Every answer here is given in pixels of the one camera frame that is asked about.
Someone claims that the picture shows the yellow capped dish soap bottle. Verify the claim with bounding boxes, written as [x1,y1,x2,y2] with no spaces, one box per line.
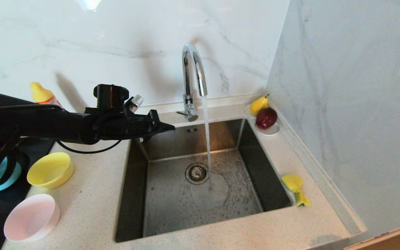
[30,82,63,109]

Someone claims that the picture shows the stainless steel sink basin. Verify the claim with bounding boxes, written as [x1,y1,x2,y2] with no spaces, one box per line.
[115,118,293,243]

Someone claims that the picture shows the black induction cooktop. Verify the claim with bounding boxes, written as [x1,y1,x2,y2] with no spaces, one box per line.
[0,137,55,250]

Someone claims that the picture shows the dark red apple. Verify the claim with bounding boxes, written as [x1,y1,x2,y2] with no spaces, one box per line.
[256,107,278,130]

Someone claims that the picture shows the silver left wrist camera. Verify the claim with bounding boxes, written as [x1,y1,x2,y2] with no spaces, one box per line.
[129,94,145,113]

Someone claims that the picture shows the round metal drain strainer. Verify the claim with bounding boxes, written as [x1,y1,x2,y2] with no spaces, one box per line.
[185,163,210,185]

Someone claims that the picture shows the yellow green sponge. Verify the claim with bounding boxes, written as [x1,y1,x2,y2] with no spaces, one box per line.
[281,174,311,207]

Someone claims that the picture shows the pink plastic bowl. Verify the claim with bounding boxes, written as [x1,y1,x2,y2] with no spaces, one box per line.
[4,194,61,242]

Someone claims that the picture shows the running water stream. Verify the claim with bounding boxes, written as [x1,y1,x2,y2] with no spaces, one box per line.
[202,95,213,190]

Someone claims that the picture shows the chrome gooseneck faucet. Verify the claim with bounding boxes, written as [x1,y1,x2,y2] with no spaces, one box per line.
[177,43,208,122]

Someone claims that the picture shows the blue plastic bowl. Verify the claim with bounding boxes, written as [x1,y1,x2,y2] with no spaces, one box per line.
[0,156,23,192]

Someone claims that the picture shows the black smooth arm cable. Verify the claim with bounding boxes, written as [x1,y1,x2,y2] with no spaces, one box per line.
[56,138,123,154]

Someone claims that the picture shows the yellow pear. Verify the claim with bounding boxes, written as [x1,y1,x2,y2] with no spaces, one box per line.
[250,94,269,116]

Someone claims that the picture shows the yellow plastic bowl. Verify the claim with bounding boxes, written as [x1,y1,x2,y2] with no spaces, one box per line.
[27,152,74,189]

